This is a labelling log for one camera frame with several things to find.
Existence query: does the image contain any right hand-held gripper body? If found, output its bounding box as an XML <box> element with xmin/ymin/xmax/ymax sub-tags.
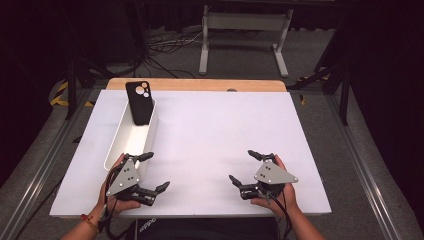
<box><xmin>239</xmin><ymin>153</ymin><xmax>300</xmax><ymax>201</ymax></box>

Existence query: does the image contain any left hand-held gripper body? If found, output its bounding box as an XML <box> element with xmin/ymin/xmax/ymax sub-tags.
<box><xmin>105</xmin><ymin>153</ymin><xmax>157</xmax><ymax>207</ymax></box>

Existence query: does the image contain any white plastic storage bin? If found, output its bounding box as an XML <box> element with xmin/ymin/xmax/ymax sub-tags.
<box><xmin>103</xmin><ymin>97</ymin><xmax>159</xmax><ymax>178</ymax></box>

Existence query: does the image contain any black phone case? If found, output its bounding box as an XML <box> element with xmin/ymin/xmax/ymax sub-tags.
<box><xmin>125</xmin><ymin>80</ymin><xmax>155</xmax><ymax>127</ymax></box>

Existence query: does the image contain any person's left hand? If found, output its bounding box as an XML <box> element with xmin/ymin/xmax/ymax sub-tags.
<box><xmin>97</xmin><ymin>153</ymin><xmax>143</xmax><ymax>220</ymax></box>

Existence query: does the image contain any person's right hand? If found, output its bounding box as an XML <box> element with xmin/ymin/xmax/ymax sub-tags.
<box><xmin>250</xmin><ymin>154</ymin><xmax>300</xmax><ymax>220</ymax></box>

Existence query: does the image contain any person's black shirt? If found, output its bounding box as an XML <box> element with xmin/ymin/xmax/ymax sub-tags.
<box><xmin>128</xmin><ymin>217</ymin><xmax>280</xmax><ymax>240</ymax></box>

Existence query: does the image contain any wooden table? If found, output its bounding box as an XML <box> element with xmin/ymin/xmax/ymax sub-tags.
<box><xmin>105</xmin><ymin>77</ymin><xmax>288</xmax><ymax>93</ymax></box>

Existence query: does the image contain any black tripod stand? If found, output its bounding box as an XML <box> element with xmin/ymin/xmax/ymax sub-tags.
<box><xmin>64</xmin><ymin>56</ymin><xmax>113</xmax><ymax>121</ymax></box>
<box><xmin>288</xmin><ymin>61</ymin><xmax>352</xmax><ymax>127</ymax></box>

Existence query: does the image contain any yellow black floor tape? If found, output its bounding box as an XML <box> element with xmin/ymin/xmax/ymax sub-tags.
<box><xmin>49</xmin><ymin>81</ymin><xmax>96</xmax><ymax>108</ymax></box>

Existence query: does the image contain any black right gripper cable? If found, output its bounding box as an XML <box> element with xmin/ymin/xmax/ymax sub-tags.
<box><xmin>266</xmin><ymin>192</ymin><xmax>294</xmax><ymax>240</ymax></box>

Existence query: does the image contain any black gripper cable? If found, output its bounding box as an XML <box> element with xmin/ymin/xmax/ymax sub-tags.
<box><xmin>266</xmin><ymin>192</ymin><xmax>294</xmax><ymax>240</ymax></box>
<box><xmin>99</xmin><ymin>162</ymin><xmax>135</xmax><ymax>240</ymax></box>

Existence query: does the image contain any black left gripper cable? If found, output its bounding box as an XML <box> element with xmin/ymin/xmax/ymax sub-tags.
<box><xmin>99</xmin><ymin>162</ymin><xmax>135</xmax><ymax>240</ymax></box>

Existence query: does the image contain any red bracelet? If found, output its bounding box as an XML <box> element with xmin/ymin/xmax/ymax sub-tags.
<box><xmin>80</xmin><ymin>214</ymin><xmax>100</xmax><ymax>233</ymax></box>

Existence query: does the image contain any aluminium floor rail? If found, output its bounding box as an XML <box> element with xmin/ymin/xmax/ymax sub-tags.
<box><xmin>0</xmin><ymin>88</ymin><xmax>98</xmax><ymax>240</ymax></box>
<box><xmin>324</xmin><ymin>94</ymin><xmax>407</xmax><ymax>240</ymax></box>

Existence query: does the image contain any bundle of floor cables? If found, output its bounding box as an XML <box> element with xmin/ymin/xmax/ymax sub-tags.
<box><xmin>143</xmin><ymin>28</ymin><xmax>205</xmax><ymax>80</ymax></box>

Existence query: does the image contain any white metal table frame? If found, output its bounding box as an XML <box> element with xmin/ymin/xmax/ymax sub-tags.
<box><xmin>198</xmin><ymin>4</ymin><xmax>294</xmax><ymax>78</ymax></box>

